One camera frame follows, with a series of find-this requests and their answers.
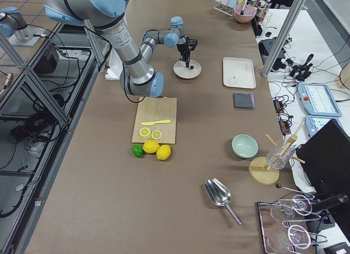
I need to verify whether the blue cup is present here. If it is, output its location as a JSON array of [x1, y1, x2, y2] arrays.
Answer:
[[227, 0, 237, 8]]

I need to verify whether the wooden cup tree stand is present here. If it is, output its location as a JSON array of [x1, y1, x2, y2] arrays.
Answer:
[[249, 122, 305, 185]]

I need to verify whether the cream rabbit tray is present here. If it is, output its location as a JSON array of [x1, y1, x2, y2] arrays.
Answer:
[[223, 57, 256, 89]]

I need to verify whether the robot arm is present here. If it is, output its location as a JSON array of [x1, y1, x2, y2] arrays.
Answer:
[[44, 0, 197, 97]]

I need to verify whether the green lime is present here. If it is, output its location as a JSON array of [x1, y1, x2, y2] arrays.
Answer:
[[132, 145, 143, 157]]

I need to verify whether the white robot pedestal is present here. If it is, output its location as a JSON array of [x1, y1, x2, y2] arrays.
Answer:
[[105, 49, 123, 81]]

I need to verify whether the blue teach pendant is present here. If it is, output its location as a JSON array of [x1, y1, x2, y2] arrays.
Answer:
[[305, 115, 342, 138], [297, 82, 342, 117]]

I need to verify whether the bamboo cutting board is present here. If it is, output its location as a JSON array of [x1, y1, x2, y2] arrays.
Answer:
[[131, 97, 177, 145]]

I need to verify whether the clear glass on stand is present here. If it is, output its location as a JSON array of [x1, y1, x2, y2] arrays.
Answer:
[[266, 140, 295, 169]]

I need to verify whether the yellow plastic knife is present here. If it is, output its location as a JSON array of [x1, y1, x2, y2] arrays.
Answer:
[[141, 119, 171, 126]]

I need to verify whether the yellow lemon near board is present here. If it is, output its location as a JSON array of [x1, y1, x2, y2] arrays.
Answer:
[[142, 140, 160, 154]]

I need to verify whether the lemon slice left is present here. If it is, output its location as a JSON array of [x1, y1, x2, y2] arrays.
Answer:
[[139, 127, 152, 139]]

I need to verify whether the pink bowl with ice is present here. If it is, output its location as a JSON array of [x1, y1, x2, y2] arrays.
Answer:
[[234, 4, 256, 23]]

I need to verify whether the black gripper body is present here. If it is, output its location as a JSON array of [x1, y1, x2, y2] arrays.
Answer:
[[177, 37, 198, 62]]

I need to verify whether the grey folded cloth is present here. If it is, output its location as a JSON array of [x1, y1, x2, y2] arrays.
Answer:
[[233, 92, 255, 110]]

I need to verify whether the mint green bowl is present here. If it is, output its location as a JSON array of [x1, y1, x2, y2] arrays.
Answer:
[[231, 134, 258, 158]]

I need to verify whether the black wire glass tray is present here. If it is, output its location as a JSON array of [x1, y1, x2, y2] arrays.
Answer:
[[256, 194, 328, 253]]

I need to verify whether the lemon slice right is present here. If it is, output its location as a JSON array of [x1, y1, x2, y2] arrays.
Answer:
[[151, 130, 162, 140]]

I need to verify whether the outer yellow lemon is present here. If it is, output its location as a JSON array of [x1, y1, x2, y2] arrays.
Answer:
[[156, 144, 171, 161]]

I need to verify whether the cream round plate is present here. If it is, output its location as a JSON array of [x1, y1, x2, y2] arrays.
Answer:
[[173, 60, 202, 79]]

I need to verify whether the black monitor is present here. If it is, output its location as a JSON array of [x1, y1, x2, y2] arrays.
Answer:
[[296, 120, 349, 196]]

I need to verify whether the lemon slice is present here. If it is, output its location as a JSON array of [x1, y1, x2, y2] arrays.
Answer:
[[151, 130, 162, 140], [139, 127, 152, 139]]

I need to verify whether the white wire cup rack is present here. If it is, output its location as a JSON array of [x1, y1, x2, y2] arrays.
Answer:
[[214, 2, 234, 16]]

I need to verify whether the metal scoop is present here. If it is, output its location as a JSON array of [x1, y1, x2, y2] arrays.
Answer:
[[204, 178, 243, 226]]

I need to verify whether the aluminium frame post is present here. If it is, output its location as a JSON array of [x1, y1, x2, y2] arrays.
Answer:
[[261, 0, 306, 78]]

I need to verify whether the metal muddler in bowl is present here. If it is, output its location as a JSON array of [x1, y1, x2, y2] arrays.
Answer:
[[240, 0, 248, 15]]

